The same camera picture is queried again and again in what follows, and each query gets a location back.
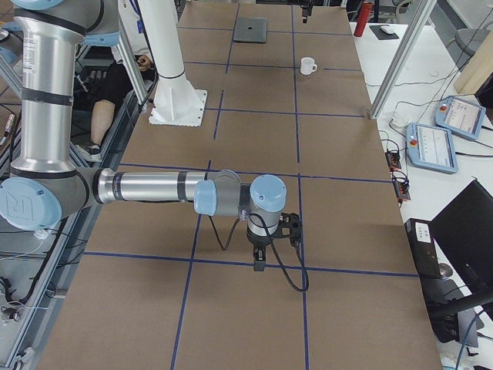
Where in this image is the aluminium frame post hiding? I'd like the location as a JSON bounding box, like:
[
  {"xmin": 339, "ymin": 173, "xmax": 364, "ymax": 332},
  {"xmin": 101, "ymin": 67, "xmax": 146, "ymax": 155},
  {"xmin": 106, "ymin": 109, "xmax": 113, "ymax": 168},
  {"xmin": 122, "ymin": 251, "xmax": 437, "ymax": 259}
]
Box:
[{"xmin": 369, "ymin": 0, "xmax": 437, "ymax": 119}]

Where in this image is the white plastic cup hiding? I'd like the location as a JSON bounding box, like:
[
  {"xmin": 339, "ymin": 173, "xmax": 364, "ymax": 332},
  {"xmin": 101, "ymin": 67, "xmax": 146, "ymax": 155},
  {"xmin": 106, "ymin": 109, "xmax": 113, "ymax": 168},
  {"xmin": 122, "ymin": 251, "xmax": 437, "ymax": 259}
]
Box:
[{"xmin": 300, "ymin": 56, "xmax": 317, "ymax": 76}]

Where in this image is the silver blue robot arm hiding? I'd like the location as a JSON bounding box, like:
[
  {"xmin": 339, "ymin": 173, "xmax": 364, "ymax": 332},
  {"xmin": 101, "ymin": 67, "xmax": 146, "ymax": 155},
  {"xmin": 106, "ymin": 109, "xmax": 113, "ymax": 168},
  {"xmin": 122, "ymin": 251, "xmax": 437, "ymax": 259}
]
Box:
[{"xmin": 1, "ymin": 1, "xmax": 287, "ymax": 271}]

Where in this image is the blue teach pendant far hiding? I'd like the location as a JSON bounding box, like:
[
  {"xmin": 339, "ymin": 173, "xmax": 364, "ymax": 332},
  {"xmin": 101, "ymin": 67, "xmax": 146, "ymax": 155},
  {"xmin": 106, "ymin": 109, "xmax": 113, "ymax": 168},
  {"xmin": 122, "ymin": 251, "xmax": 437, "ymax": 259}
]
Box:
[{"xmin": 434, "ymin": 96, "xmax": 486, "ymax": 140}]

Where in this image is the red cylindrical bottle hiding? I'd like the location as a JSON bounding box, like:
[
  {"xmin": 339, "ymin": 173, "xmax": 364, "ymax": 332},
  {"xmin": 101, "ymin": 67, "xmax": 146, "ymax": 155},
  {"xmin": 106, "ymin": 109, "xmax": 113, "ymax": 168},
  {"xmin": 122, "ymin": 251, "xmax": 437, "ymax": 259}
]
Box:
[{"xmin": 354, "ymin": 1, "xmax": 373, "ymax": 37}]

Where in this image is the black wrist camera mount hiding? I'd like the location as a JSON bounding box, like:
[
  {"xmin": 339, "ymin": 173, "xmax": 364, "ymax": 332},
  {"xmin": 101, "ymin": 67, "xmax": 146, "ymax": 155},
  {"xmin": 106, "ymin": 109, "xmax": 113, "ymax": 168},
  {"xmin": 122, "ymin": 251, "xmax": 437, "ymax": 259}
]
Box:
[{"xmin": 275, "ymin": 213, "xmax": 303, "ymax": 248}]

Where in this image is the blue teach pendant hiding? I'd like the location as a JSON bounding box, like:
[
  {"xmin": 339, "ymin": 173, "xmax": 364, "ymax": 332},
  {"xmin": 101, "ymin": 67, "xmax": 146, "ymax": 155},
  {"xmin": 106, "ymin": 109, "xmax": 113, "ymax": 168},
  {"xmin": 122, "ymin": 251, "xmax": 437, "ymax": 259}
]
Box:
[
  {"xmin": 406, "ymin": 123, "xmax": 458, "ymax": 173},
  {"xmin": 434, "ymin": 96, "xmax": 486, "ymax": 140}
]

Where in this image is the brown paper table cover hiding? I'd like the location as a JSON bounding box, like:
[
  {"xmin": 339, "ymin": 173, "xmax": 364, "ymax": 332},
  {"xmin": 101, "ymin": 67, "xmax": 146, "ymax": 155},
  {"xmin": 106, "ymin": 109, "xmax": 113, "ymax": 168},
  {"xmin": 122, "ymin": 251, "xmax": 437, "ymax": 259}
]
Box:
[{"xmin": 39, "ymin": 2, "xmax": 441, "ymax": 369}]

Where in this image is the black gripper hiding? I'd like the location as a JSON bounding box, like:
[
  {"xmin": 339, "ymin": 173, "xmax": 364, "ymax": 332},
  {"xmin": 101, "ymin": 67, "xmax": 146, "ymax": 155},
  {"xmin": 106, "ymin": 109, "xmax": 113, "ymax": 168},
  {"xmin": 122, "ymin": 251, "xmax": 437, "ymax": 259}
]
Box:
[{"xmin": 246, "ymin": 221, "xmax": 274, "ymax": 271}]

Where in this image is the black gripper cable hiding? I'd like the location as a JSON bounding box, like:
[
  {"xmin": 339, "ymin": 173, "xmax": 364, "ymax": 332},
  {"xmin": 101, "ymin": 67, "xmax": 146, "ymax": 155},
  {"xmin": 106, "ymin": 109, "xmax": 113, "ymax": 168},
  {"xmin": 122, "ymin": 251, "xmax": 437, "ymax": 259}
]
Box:
[{"xmin": 207, "ymin": 214, "xmax": 310, "ymax": 292}]

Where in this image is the silver closed laptop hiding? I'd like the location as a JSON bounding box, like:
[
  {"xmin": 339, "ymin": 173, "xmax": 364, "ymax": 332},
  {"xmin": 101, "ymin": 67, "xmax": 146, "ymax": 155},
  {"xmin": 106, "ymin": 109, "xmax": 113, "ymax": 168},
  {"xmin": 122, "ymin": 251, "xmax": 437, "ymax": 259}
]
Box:
[{"xmin": 233, "ymin": 18, "xmax": 267, "ymax": 44}]

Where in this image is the seated person white hoodie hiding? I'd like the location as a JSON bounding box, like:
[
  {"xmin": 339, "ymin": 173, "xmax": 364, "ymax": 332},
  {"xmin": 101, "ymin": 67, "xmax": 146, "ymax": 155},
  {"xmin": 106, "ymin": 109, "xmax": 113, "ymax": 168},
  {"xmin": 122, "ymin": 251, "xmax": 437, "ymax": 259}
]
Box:
[{"xmin": 76, "ymin": 1, "xmax": 155, "ymax": 163}]

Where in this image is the black desktop computer box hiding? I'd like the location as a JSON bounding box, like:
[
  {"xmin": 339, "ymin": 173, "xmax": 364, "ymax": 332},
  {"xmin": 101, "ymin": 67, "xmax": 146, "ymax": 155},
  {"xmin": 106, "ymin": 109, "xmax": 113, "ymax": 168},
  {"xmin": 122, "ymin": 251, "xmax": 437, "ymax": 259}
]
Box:
[{"xmin": 404, "ymin": 218, "xmax": 478, "ymax": 348}]

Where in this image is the black usb hub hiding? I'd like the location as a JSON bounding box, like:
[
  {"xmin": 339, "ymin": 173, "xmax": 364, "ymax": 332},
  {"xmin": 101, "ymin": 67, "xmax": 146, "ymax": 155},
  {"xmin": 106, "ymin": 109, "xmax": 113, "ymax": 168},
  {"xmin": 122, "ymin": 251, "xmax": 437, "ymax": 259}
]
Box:
[
  {"xmin": 391, "ymin": 170, "xmax": 411, "ymax": 204},
  {"xmin": 385, "ymin": 150, "xmax": 401, "ymax": 170}
]

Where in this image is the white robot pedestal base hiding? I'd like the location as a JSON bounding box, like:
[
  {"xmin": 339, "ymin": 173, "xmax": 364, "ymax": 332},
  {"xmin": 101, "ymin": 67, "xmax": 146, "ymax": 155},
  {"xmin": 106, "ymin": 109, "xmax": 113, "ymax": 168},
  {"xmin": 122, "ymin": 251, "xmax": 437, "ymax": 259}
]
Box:
[{"xmin": 139, "ymin": 0, "xmax": 207, "ymax": 127}]

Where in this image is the blue teach pendant near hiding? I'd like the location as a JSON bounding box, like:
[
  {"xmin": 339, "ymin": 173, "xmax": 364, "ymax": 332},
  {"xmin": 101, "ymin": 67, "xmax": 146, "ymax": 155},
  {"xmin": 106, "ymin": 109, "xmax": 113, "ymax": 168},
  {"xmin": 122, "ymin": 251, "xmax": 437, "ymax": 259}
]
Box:
[{"xmin": 406, "ymin": 123, "xmax": 458, "ymax": 173}]

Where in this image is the black computer mouse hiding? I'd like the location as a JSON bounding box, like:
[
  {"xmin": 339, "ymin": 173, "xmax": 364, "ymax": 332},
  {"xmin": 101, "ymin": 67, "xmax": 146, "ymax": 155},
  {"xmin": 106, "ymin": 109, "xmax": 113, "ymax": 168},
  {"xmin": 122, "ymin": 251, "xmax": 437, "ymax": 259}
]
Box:
[{"xmin": 380, "ymin": 25, "xmax": 395, "ymax": 35}]

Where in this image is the black monitor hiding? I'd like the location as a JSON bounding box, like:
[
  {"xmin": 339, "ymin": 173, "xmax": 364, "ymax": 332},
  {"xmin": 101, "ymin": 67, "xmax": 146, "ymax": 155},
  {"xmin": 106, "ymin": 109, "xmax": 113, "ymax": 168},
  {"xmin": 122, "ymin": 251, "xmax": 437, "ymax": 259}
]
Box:
[{"xmin": 431, "ymin": 180, "xmax": 492, "ymax": 292}]

